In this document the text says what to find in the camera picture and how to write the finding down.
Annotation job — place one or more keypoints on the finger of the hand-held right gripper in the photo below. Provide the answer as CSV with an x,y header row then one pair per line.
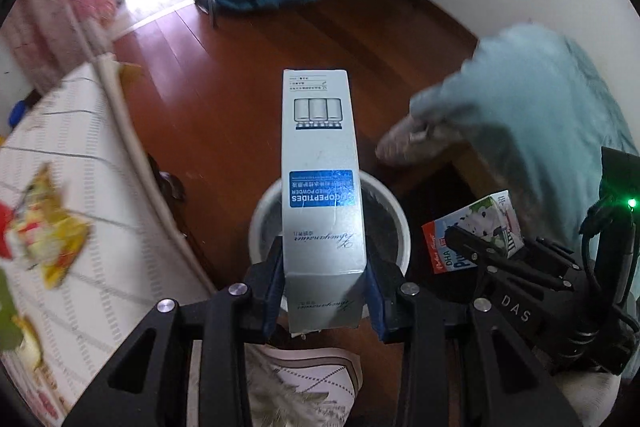
x,y
552,259
472,244

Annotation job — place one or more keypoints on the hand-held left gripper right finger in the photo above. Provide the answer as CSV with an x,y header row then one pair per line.
x,y
376,304

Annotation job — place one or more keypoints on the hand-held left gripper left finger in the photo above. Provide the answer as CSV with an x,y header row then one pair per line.
x,y
272,279

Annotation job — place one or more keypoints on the small milk carton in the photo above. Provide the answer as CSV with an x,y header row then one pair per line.
x,y
482,212

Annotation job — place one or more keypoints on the round grey trash bin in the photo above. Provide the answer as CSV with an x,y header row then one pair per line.
x,y
387,217

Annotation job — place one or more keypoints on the white and blue carton box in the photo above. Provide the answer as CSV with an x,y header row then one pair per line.
x,y
320,157

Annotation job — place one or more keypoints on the yellow snack packet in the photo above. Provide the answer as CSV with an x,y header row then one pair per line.
x,y
50,227

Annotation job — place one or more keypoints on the green snack packet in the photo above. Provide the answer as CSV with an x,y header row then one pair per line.
x,y
7,312

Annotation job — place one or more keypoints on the person's right hand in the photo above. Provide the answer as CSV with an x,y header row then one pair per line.
x,y
590,402

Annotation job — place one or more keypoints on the bed with teal blanket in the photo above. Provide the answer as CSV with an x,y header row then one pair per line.
x,y
525,107

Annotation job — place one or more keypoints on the small yellow wrapper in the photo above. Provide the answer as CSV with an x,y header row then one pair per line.
x,y
129,72

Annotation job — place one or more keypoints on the red wrapper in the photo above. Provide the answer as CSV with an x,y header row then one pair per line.
x,y
6,232

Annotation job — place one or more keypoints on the pink floral curtain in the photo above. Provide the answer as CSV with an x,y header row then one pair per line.
x,y
55,7

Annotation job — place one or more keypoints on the wooden bed frame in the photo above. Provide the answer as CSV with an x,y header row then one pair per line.
x,y
465,167

